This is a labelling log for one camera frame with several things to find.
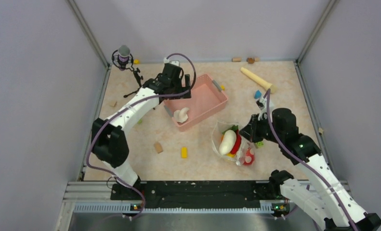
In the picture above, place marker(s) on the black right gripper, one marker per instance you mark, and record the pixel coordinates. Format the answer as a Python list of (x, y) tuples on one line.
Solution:
[(250, 130)]

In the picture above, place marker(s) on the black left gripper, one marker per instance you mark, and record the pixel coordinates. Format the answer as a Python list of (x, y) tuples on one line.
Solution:
[(182, 95)]

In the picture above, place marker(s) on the red chili pepper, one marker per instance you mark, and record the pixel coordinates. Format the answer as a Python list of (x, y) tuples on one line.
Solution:
[(237, 144)]

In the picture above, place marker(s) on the green leafy vegetable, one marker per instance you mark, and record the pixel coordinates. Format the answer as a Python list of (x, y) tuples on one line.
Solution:
[(232, 127)]

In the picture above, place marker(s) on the red apple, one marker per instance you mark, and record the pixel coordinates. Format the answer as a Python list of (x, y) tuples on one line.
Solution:
[(249, 157)]

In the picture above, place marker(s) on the clear dotted zip top bag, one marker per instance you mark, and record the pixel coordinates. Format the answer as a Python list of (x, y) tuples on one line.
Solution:
[(216, 138)]

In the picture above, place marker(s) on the white radish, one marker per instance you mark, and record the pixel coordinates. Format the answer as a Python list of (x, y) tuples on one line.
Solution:
[(227, 142)]

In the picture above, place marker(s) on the pink plastic basket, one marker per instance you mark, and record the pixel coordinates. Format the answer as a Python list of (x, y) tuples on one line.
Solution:
[(208, 98)]

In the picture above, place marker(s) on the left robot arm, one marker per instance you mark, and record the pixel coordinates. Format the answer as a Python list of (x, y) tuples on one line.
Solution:
[(109, 136)]

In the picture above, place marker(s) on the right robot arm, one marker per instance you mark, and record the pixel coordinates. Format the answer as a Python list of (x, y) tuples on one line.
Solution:
[(333, 208)]

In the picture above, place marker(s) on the green toy brick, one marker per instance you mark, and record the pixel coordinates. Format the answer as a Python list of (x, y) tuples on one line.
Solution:
[(259, 144)]

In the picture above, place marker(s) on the blue toy block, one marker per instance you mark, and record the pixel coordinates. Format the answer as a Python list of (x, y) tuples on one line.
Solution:
[(257, 94)]

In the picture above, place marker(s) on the beige wooden rolling pin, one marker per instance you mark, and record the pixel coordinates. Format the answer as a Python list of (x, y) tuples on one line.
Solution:
[(260, 81)]

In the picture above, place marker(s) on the microphone on black tripod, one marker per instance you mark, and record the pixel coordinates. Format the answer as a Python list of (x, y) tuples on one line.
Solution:
[(123, 60)]

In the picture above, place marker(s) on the light wooden block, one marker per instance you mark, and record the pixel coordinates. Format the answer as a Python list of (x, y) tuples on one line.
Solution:
[(113, 103)]

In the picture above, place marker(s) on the brown wooden block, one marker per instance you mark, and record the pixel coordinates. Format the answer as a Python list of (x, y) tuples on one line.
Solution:
[(158, 147)]

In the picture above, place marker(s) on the yellow toy block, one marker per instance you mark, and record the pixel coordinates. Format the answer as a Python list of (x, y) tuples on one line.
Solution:
[(184, 152)]

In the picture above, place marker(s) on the cork at back wall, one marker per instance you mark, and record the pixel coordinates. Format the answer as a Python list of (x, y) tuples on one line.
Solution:
[(236, 59)]

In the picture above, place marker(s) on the brown piece at back wall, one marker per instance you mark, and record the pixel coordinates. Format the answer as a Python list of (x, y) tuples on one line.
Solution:
[(252, 60)]

